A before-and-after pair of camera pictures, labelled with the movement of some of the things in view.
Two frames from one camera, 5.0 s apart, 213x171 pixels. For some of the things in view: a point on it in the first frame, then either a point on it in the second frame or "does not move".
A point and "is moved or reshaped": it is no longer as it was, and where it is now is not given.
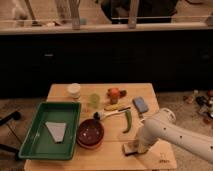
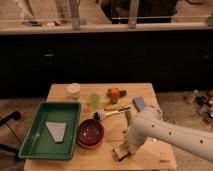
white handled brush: [99, 115] does not move
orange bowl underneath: [91, 147] does not move
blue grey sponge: [140, 104] does not move
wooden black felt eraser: [133, 148] is moved or reshaped
